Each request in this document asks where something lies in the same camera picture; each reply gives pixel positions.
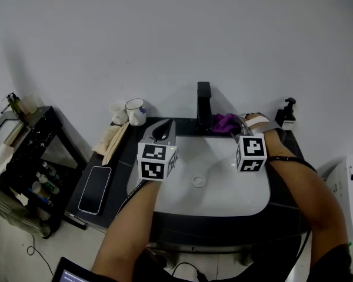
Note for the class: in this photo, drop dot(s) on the plain white cup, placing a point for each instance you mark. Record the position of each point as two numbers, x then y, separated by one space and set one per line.
118 113

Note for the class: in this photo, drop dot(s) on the green pump bottle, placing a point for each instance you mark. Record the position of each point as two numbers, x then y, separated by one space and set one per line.
15 106

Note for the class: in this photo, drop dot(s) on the white cloth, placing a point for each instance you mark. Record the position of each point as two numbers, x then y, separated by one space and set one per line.
1 159

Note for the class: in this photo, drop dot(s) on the grey striped garment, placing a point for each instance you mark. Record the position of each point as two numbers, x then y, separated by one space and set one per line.
11 213

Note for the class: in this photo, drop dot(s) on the black side table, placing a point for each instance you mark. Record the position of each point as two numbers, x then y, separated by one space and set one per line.
26 157

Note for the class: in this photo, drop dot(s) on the person's black shirt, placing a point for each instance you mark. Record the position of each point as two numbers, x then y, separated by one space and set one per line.
332 266

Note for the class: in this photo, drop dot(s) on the purple cloth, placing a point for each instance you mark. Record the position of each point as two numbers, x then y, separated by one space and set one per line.
223 122

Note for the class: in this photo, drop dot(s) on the green labelled white bottle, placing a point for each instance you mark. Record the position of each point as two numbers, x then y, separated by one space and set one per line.
48 184

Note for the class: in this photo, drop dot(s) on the dark tablet screen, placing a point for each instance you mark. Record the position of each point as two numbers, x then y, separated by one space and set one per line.
69 272

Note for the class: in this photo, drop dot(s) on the small clear bottle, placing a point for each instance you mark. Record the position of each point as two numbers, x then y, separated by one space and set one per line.
49 169

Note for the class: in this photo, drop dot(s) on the black sink faucet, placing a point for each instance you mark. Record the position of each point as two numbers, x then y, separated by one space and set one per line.
203 104

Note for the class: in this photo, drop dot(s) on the white sink basin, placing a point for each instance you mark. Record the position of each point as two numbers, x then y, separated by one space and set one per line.
223 195

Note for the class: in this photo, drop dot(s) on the black sink vanity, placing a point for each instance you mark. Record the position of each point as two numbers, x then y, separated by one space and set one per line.
117 181

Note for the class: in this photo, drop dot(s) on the black soap dispenser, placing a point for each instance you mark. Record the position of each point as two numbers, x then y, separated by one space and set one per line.
286 117

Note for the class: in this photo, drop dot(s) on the metal vanity frame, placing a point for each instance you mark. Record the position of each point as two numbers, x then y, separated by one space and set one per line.
200 250

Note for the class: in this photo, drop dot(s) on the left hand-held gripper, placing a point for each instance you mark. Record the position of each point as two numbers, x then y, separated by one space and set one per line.
153 164

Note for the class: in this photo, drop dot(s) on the white toilet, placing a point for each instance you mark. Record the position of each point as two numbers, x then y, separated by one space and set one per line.
347 198

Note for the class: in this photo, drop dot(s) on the black smartphone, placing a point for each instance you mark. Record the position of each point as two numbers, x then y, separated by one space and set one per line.
94 190

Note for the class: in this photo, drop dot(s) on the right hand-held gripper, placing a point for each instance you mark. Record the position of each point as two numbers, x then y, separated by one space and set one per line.
251 153

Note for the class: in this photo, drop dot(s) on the translucent plastic cup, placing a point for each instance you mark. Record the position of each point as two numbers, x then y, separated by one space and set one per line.
28 104

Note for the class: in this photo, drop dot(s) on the white cup with dark rim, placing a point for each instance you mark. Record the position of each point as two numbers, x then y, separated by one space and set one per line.
136 113

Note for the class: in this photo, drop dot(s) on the person's left forearm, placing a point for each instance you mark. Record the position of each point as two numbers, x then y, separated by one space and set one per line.
126 225

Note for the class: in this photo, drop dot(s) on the person's right hand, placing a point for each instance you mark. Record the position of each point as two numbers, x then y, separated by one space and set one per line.
254 117

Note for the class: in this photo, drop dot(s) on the round beige jar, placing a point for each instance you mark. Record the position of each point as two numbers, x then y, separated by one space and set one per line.
39 188

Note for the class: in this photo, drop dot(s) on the person's right forearm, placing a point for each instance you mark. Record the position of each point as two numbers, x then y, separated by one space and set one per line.
311 192

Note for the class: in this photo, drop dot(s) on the chrome sink drain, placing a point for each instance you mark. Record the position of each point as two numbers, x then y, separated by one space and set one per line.
199 181

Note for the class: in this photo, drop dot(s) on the beige paper packet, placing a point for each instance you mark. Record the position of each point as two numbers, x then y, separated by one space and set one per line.
106 141

